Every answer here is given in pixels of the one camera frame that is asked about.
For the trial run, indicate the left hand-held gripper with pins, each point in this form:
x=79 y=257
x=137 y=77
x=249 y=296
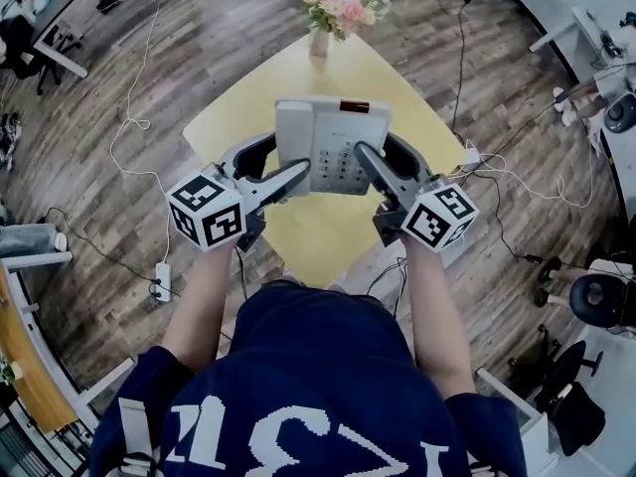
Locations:
x=211 y=206

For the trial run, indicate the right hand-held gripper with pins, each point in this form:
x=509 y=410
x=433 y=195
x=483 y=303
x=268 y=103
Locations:
x=439 y=216

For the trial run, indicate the white desk telephone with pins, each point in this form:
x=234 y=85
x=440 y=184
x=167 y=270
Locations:
x=343 y=132

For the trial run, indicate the person's left forearm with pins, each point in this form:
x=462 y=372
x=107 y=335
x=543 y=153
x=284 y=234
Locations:
x=204 y=306

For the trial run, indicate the person's right forearm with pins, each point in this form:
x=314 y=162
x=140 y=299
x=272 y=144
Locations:
x=437 y=316

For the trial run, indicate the small white power adapter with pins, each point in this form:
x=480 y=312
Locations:
x=472 y=157

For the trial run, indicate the white flower vase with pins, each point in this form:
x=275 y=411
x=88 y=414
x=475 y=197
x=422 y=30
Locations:
x=318 y=45

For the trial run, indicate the long white power strip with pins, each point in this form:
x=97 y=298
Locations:
x=163 y=281

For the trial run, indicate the pink and white flower bouquet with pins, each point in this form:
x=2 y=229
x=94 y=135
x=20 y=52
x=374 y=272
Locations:
x=343 y=5

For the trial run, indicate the person's navy printed shirt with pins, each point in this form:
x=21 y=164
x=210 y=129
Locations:
x=308 y=380

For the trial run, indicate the grey round speaker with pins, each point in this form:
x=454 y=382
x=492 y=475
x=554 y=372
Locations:
x=620 y=112

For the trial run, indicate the black office chair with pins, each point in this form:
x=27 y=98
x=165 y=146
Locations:
x=571 y=395
x=596 y=296
x=22 y=52

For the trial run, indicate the wooden desk with white frame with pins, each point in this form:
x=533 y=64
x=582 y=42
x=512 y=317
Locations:
x=30 y=356

